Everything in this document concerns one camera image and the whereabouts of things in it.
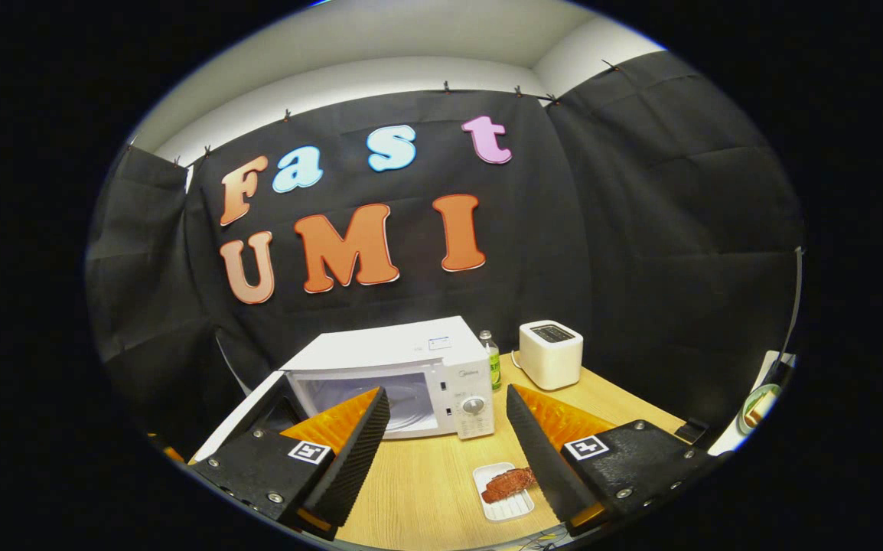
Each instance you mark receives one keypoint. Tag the row of small cloth clips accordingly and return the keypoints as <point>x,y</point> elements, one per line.
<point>446,86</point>

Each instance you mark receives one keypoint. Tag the round bowl with food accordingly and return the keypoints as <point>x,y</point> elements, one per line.
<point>759,405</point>

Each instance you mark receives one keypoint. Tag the green label glass bottle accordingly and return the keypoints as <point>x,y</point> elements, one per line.
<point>493,367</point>

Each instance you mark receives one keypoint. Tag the small black block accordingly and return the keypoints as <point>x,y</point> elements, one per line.
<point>692,431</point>

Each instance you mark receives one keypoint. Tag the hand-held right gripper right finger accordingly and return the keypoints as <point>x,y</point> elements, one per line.
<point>541,459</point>

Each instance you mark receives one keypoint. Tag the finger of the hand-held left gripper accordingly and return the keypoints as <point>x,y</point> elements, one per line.
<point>171,454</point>

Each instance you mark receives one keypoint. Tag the reddish brown meat piece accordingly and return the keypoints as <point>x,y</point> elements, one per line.
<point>506,484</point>

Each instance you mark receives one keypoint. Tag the white microwave oven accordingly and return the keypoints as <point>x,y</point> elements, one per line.
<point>380,344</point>

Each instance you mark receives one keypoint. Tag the white board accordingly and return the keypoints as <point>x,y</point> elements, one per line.
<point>724,442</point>

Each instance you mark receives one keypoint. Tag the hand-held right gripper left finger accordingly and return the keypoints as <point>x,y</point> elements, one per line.
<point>353,459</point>

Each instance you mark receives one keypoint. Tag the black backdrop cloth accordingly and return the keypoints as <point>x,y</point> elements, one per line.
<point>564,229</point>

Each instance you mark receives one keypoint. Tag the small white ribbed plate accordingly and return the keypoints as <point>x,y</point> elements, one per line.
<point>510,506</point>

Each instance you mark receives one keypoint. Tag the white toaster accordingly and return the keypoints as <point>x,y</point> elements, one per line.
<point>552,363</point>

